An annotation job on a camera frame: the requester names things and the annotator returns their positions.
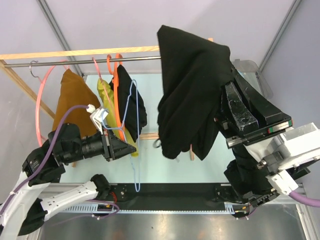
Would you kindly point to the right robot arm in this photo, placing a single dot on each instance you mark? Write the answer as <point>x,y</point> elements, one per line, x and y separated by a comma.
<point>247,181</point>

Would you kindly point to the pink plastic hanger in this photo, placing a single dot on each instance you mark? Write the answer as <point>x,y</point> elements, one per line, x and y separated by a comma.
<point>38,105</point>

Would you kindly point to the clear plastic bin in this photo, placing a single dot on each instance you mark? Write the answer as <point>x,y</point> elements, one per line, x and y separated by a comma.
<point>250,71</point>

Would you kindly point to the black trousers on orange hanger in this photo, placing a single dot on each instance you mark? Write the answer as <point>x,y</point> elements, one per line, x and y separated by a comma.
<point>123,92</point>

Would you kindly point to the black trousers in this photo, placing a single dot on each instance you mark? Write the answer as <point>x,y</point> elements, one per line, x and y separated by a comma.
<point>123,92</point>
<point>194,71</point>

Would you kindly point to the orange plastic hanger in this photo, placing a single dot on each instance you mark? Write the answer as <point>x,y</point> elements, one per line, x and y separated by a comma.
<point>118,123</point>

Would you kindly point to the blue wire hanger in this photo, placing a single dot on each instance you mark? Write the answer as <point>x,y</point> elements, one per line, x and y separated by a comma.
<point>137,183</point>

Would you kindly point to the pink wire hanger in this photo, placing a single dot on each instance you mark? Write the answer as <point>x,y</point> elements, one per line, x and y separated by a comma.
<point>106,92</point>

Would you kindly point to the wooden clothes rack frame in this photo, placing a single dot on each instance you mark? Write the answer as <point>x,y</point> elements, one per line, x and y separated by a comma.
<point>67,53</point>

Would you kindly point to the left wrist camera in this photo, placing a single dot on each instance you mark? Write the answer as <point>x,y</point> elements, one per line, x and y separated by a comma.
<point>98,116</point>

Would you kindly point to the white cable duct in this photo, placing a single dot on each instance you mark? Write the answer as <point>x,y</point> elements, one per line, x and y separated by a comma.
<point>166,207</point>

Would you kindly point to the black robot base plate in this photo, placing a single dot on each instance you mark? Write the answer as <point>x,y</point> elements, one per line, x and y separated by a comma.
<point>156,192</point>

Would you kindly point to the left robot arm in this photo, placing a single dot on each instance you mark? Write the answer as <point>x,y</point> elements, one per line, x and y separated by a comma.
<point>24,211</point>

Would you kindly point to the metal clothes rail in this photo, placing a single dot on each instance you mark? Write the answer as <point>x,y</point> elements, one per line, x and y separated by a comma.
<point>79,62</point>

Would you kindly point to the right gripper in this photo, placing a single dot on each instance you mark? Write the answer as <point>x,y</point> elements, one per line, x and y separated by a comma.
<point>246,124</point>

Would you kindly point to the yellow trousers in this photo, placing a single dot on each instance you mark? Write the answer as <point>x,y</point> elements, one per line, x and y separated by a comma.
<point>109,120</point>

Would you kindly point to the brown trousers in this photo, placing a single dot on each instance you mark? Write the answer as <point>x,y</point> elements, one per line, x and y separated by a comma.
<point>75,92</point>

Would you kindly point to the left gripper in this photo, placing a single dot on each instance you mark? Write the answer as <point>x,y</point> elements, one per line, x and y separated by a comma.
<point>114,147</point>

